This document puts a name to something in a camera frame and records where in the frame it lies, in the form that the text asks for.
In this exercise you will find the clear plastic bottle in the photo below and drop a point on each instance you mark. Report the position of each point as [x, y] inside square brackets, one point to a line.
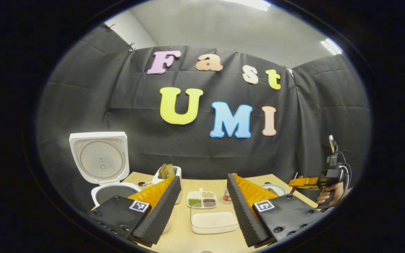
[227, 196]

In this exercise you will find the white rice cooker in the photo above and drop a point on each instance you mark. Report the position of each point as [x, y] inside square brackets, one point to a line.
[98, 158]

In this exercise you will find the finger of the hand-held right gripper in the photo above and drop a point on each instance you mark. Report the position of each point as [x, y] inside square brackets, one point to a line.
[302, 182]

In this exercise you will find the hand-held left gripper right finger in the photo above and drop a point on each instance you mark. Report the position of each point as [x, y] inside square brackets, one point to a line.
[244, 214]

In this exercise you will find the white divided bean dish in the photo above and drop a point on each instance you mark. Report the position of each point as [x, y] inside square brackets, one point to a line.
[202, 201]

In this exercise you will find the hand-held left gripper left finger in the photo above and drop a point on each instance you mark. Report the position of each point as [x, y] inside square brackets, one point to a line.
[162, 211]

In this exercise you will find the brown wooden spoon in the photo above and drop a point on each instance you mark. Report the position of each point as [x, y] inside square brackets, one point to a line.
[293, 190]

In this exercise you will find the ceiling light panel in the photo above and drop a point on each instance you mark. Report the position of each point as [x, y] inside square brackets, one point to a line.
[251, 3]
[332, 46]

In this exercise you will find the black backdrop cloth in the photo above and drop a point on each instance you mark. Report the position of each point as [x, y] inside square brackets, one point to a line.
[153, 116]

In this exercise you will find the clear rice container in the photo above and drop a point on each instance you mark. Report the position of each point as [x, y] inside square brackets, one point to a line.
[214, 223]

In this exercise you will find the brown toast slice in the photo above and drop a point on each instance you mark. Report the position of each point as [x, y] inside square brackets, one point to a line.
[171, 171]
[162, 171]

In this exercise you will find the light green plate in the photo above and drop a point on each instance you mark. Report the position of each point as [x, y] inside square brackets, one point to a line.
[280, 189]

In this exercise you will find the white toaster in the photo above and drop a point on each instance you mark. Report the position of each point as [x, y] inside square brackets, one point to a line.
[178, 172]

